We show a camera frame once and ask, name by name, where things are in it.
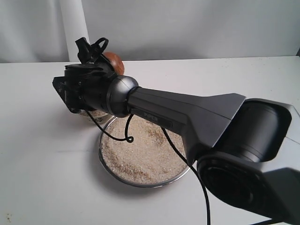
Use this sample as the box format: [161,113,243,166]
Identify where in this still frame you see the cream ceramic rice bowl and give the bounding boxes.
[79,110,112,124]

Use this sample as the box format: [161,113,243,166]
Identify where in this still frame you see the white rice grains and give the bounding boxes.
[89,110,107,117]

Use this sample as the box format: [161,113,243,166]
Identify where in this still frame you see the round metal tray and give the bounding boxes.
[97,114,190,188]

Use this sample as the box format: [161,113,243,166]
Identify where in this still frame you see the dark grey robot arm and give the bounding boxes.
[62,37,300,225]

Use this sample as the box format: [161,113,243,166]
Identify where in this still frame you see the white backdrop curtain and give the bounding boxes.
[0,0,300,63]

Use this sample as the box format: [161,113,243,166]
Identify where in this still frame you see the brown wooden cup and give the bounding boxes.
[103,52,125,75]

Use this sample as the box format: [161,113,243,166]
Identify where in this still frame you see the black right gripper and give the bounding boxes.
[75,37,117,79]

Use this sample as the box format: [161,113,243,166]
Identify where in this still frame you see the rice in metal tray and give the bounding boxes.
[101,116,188,185]

